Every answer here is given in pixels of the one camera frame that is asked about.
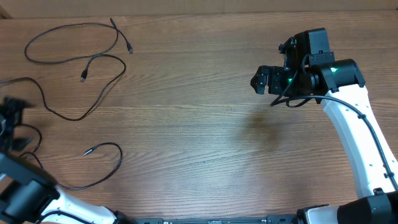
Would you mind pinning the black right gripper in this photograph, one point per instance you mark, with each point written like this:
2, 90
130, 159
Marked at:
274, 74

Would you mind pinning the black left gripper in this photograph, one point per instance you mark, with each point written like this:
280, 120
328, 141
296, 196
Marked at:
13, 112

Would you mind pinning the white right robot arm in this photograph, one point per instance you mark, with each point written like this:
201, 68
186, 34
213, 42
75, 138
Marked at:
311, 72

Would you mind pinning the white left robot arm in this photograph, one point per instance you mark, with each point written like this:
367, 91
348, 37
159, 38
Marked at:
33, 195

